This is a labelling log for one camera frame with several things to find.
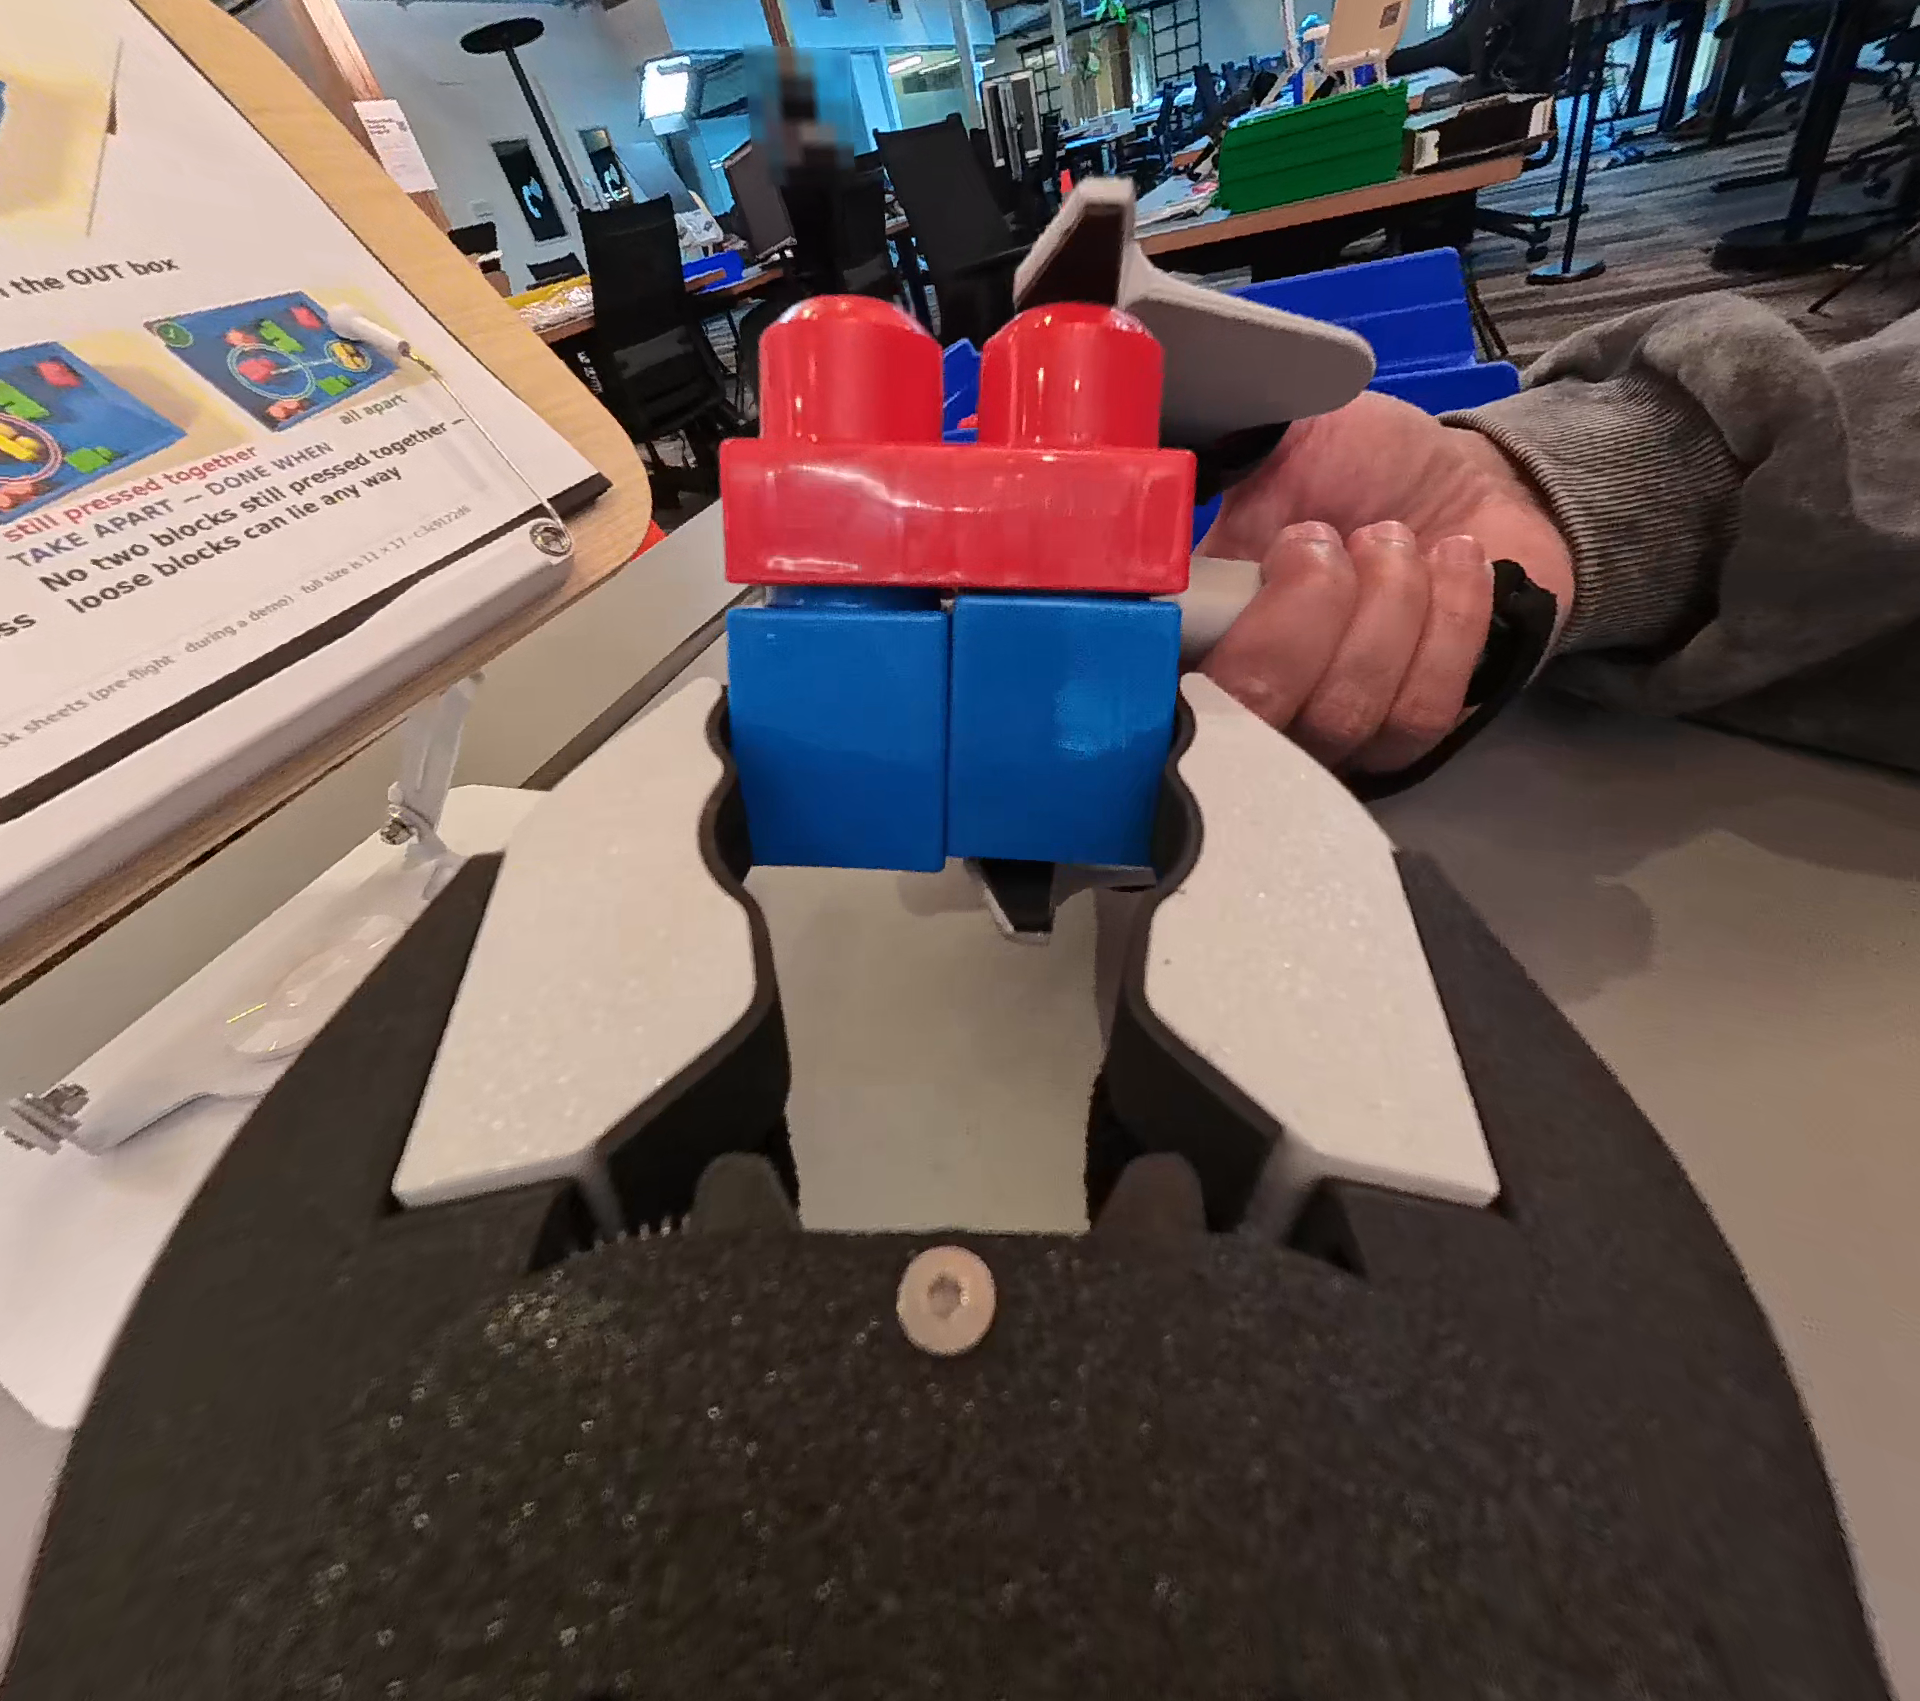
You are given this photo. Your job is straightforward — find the printed instruction sheet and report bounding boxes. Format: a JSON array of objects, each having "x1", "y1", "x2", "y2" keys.
[{"x1": 0, "y1": 0, "x2": 614, "y2": 819}]

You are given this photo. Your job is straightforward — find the blue one-stud block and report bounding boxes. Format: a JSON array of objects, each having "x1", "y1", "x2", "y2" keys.
[
  {"x1": 945, "y1": 590, "x2": 1182, "y2": 871},
  {"x1": 724, "y1": 590, "x2": 957, "y2": 872}
]

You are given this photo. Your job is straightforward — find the person's right forearm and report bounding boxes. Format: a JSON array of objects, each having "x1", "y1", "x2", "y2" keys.
[{"x1": 1441, "y1": 291, "x2": 1920, "y2": 780}]

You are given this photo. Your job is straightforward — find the blue plastic bin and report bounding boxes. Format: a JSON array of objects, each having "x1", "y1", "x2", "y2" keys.
[{"x1": 936, "y1": 246, "x2": 1520, "y2": 442}]

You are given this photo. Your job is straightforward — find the person's right hand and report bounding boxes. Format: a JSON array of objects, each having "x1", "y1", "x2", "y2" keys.
[{"x1": 1197, "y1": 393, "x2": 1579, "y2": 780}]

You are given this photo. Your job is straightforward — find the white wooden document stand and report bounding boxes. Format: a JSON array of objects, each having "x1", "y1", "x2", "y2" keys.
[{"x1": 0, "y1": 0, "x2": 659, "y2": 1433}]

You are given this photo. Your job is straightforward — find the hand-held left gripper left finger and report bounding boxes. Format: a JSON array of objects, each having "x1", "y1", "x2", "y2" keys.
[{"x1": 390, "y1": 676, "x2": 796, "y2": 1233}]

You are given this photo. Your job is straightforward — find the black floor stand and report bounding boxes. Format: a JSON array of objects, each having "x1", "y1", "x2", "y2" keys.
[{"x1": 1523, "y1": 0, "x2": 1645, "y2": 285}]

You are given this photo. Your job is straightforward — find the wooden table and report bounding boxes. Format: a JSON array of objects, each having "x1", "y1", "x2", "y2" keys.
[{"x1": 1133, "y1": 141, "x2": 1554, "y2": 266}]

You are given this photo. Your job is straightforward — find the black floor lamp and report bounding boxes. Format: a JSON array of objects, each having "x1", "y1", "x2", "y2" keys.
[{"x1": 461, "y1": 16, "x2": 602, "y2": 279}]

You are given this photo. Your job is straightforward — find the white wall notice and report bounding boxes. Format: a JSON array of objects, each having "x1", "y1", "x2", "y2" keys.
[{"x1": 354, "y1": 98, "x2": 440, "y2": 195}]

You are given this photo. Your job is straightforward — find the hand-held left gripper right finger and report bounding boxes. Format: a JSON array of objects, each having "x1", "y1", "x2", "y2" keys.
[{"x1": 1092, "y1": 673, "x2": 1505, "y2": 1233}]

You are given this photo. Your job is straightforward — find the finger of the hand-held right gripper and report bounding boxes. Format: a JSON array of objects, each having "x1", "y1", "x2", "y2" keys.
[
  {"x1": 983, "y1": 860, "x2": 1072, "y2": 943},
  {"x1": 1013, "y1": 174, "x2": 1380, "y2": 467}
]

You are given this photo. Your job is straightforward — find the red two-stud block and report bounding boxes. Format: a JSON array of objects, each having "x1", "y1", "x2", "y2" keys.
[{"x1": 720, "y1": 294, "x2": 1201, "y2": 600}]

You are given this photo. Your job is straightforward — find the green plastic bin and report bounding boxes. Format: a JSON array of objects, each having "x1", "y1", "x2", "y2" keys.
[{"x1": 1214, "y1": 80, "x2": 1412, "y2": 218}]

